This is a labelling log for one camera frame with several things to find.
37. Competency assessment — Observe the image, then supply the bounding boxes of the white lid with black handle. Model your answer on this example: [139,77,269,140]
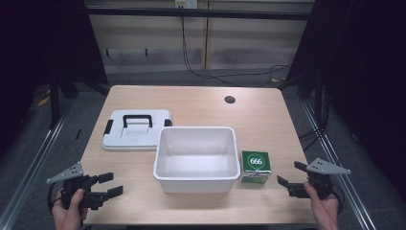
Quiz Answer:
[101,108,173,152]

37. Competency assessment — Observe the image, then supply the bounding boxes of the black floor cables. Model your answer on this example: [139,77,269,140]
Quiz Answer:
[297,126,325,152]

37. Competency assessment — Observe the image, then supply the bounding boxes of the black curtain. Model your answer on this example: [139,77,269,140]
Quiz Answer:
[0,0,109,159]
[285,0,406,196]

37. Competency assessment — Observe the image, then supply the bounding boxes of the person's left hand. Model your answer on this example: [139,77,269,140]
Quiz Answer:
[51,188,89,230]

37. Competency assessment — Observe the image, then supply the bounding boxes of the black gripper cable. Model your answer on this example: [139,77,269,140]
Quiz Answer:
[47,182,65,215]
[329,182,347,215]

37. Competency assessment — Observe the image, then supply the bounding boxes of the yellow floor tape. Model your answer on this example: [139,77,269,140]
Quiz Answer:
[36,95,52,108]

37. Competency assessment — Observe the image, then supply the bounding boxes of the long black wall cable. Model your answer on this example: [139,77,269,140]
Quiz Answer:
[180,15,292,88]

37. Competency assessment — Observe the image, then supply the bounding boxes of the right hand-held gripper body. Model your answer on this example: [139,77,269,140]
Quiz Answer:
[286,157,352,201]

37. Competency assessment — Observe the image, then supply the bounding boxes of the person's right hand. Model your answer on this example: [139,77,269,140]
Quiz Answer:
[303,180,340,230]

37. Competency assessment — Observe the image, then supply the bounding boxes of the black horizontal frame bar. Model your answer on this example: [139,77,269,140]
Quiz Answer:
[85,6,313,22]

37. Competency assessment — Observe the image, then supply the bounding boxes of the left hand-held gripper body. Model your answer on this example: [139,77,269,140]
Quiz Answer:
[46,161,110,212]

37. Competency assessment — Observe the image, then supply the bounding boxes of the white wall power outlet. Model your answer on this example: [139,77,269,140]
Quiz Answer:
[173,0,199,10]

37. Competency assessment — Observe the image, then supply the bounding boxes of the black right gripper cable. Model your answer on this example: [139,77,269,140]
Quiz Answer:
[329,182,347,215]

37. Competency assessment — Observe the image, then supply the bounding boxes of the aluminium floor rail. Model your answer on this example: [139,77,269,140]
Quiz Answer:
[301,99,379,230]
[0,103,74,230]

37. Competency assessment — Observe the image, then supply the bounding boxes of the black metal stand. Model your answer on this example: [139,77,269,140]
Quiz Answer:
[313,72,324,127]
[48,71,62,130]

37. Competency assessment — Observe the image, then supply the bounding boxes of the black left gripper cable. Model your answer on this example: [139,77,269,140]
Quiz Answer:
[47,182,65,215]

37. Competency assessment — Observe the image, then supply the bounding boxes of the green carton box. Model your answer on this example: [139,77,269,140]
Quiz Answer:
[239,149,272,185]

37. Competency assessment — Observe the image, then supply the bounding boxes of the white plastic storage box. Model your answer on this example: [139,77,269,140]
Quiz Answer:
[152,126,241,195]

